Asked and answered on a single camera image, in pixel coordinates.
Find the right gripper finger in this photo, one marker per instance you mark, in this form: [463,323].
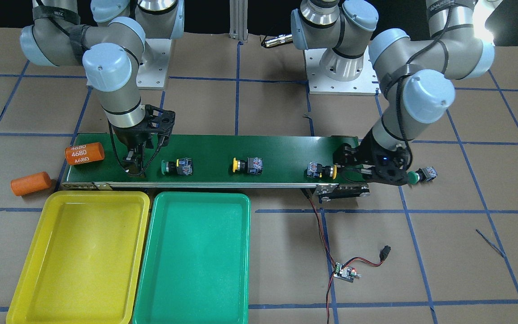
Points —
[137,161]

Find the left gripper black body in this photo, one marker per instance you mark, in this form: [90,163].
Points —
[367,152]

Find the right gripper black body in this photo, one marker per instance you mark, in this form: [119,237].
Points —
[126,137]

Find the green push button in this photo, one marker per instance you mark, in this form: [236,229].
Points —
[181,166]
[421,175]

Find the orange cylinder marked 4680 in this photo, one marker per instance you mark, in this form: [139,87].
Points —
[81,154]

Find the yellow push button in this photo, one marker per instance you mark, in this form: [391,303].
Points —
[252,165]
[317,170]

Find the plain orange cylinder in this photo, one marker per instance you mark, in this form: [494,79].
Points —
[31,184]

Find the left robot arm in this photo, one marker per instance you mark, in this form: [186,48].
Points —
[414,76]

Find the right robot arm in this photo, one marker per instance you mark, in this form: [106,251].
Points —
[58,38]

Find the green conveyor belt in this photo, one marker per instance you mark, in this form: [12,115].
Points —
[285,160]

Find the black barrel connector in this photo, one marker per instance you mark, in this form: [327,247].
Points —
[384,253]

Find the motor controller board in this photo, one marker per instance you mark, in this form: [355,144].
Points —
[345,273]

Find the yellow plastic tray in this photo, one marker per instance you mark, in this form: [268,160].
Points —
[83,263]

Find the green plastic tray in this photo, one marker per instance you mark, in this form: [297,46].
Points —
[195,266]

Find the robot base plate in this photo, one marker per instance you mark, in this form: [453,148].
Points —
[321,83]
[151,67]

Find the aluminium frame post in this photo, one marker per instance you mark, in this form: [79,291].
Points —
[238,20]

